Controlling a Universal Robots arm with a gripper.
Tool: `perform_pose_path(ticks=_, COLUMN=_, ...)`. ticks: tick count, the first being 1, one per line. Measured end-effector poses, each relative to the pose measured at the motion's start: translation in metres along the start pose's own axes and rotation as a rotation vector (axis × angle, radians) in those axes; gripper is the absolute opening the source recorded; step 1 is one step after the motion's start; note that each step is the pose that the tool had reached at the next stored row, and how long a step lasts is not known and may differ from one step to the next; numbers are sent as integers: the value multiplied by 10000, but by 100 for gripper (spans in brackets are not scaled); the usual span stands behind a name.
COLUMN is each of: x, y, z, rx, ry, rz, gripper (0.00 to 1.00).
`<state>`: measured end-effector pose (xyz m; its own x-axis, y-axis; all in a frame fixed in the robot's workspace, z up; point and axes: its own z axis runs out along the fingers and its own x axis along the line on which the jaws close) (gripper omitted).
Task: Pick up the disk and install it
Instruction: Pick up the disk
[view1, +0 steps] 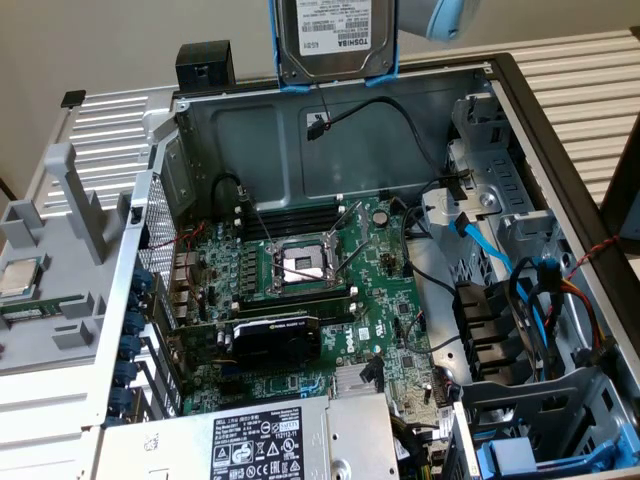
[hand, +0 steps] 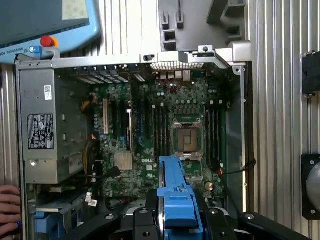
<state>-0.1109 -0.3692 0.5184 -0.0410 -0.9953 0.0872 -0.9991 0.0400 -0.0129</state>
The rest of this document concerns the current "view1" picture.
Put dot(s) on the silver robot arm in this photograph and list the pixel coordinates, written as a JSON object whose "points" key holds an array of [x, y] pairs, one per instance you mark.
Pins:
{"points": [[450, 20]]}

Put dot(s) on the black RAM slot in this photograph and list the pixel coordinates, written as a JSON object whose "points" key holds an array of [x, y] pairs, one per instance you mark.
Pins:
{"points": [[335, 315], [300, 216], [300, 227], [295, 296]]}

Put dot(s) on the CPU socket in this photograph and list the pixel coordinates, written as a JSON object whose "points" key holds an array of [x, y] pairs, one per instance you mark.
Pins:
{"points": [[300, 255]]}

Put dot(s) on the thin metal locking lever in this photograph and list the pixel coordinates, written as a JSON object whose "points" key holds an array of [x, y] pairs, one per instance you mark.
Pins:
{"points": [[300, 273], [257, 220]]}

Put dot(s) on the silver socket cover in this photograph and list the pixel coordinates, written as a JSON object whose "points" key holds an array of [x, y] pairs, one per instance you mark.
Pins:
{"points": [[364, 220]]}

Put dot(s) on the coin battery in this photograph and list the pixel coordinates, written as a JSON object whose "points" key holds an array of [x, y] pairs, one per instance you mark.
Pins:
{"points": [[381, 216]]}

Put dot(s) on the green motherboard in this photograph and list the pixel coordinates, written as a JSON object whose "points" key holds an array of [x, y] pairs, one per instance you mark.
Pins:
{"points": [[380, 300]]}

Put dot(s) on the black graphics card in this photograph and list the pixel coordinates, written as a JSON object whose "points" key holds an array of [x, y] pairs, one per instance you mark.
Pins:
{"points": [[275, 342]]}

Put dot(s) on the open grey PC case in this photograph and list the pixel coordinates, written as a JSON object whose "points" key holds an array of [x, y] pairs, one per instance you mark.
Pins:
{"points": [[250, 150]]}

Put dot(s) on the silver heat sink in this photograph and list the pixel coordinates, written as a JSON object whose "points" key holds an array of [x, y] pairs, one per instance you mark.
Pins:
{"points": [[350, 382]]}

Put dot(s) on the blue slot latch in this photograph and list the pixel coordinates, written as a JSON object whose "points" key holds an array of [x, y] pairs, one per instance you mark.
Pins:
{"points": [[142, 279], [120, 399], [130, 347], [125, 373], [134, 300], [134, 323]]}

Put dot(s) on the black block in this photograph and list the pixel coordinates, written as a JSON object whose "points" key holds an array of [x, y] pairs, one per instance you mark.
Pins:
{"points": [[205, 65]]}

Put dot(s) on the grey power supply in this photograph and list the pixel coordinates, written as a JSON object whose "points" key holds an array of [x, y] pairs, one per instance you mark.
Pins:
{"points": [[175, 450]]}

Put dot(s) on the grey parts rack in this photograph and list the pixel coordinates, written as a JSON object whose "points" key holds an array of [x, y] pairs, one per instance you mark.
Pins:
{"points": [[65, 300]]}

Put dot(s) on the green RAM stick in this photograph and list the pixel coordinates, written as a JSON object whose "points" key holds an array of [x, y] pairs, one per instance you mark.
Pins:
{"points": [[30, 312]]}

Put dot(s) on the CPU with silver lid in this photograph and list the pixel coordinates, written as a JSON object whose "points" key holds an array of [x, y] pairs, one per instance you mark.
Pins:
{"points": [[17, 280]]}

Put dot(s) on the dark brown panel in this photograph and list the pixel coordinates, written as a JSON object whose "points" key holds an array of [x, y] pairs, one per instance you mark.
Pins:
{"points": [[625, 170]]}

